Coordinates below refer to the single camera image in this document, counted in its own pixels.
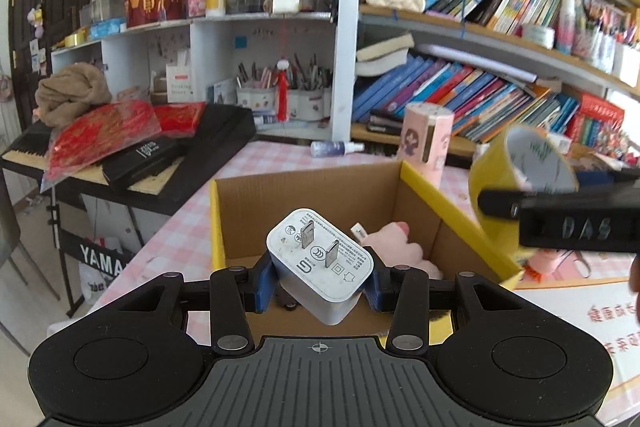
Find black keyboard stand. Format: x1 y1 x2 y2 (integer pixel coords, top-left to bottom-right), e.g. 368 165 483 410
47 187 146 318

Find colourful figurine ornament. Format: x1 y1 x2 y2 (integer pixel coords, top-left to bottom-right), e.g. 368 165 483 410
590 127 640 168

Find black box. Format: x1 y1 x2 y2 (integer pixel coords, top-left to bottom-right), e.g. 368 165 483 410
102 138 188 188

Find yellow cardboard box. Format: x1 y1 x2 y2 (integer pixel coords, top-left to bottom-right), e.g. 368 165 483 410
209 159 526 348

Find brown cloth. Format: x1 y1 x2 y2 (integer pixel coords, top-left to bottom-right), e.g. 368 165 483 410
35 63 113 128

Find row of leaning colourful books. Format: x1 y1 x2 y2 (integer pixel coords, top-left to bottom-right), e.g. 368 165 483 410
352 57 581 142

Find white charger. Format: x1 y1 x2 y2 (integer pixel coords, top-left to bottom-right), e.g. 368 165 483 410
266 208 376 327

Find pink printed tablecloth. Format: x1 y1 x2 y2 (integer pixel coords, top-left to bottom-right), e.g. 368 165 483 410
95 139 640 427

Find pink humidifier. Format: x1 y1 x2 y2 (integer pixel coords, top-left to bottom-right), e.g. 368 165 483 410
398 103 455 188

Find pink duck plush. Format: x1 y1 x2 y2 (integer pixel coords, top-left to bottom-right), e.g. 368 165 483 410
352 222 443 280

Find blue tissue pack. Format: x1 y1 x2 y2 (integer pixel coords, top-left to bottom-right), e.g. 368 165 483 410
90 19 126 38

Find red envelopes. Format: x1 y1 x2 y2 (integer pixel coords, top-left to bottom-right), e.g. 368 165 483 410
152 103 208 138

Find red tassel ornament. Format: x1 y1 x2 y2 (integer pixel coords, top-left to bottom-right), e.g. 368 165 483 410
275 62 292 122

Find black electronic keyboard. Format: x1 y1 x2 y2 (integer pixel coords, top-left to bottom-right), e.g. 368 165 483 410
0 104 258 218

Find white light bar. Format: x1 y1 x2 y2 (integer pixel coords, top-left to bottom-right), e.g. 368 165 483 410
415 44 538 82

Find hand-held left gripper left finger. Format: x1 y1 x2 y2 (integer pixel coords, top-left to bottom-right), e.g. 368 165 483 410
117 253 275 357

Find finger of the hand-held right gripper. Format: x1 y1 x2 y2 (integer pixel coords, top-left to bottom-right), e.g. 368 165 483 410
477 190 524 220
575 169 640 186

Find red book set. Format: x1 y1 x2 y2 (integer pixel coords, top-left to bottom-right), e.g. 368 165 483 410
567 92 626 152

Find white pen holder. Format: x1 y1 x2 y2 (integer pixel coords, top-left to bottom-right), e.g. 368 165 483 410
612 42 640 88

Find yellow tape roll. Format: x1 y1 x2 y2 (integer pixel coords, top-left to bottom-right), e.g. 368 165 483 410
468 124 581 258

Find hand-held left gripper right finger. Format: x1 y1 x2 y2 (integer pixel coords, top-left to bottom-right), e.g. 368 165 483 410
364 266 521 355

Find pens in white holders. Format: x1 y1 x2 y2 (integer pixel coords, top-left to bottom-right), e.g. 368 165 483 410
235 54 333 120

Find white paper bag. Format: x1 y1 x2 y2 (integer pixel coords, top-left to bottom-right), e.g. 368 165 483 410
166 52 195 102

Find wooden bookshelf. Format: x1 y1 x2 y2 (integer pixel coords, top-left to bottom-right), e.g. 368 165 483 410
350 0 640 158

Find clear spray bottle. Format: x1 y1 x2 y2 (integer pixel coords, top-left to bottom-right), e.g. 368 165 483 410
310 139 365 158

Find red plastic packet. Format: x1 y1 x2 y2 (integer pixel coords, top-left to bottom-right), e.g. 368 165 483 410
42 101 163 182

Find thick old book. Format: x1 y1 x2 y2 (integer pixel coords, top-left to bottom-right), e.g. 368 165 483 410
355 33 416 78

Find white shelf unit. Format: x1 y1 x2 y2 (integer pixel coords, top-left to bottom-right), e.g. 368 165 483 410
50 12 362 142

